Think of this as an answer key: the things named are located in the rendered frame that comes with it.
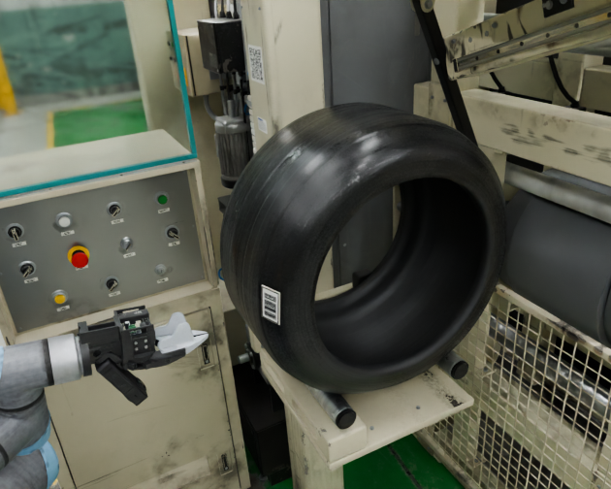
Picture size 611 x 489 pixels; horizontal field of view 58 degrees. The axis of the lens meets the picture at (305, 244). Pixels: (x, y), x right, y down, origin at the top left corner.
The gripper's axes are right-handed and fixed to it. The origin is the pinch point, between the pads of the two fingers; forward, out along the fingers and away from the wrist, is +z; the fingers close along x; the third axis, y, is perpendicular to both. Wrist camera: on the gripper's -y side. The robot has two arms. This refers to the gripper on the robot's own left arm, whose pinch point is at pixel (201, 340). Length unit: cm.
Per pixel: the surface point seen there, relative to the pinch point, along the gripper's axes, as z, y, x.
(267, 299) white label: 8.8, 11.2, -9.2
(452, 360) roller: 52, -12, -10
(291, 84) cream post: 28, 40, 25
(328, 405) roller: 23.0, -16.4, -7.7
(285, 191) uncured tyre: 13.5, 27.9, -5.1
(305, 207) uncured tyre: 15.0, 26.5, -9.2
